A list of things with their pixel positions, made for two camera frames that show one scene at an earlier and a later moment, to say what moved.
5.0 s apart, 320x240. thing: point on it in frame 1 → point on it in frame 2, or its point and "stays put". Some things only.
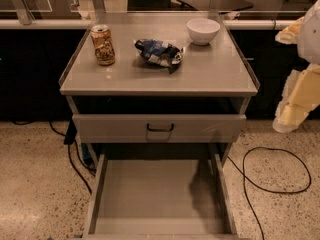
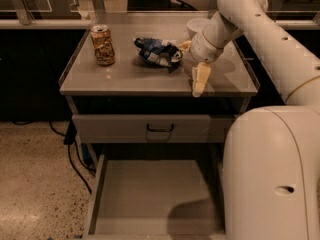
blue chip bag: x=159 y=52 stays put
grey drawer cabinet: x=158 y=99 stays put
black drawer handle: x=160 y=129 stays put
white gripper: x=310 y=37 → x=204 y=48
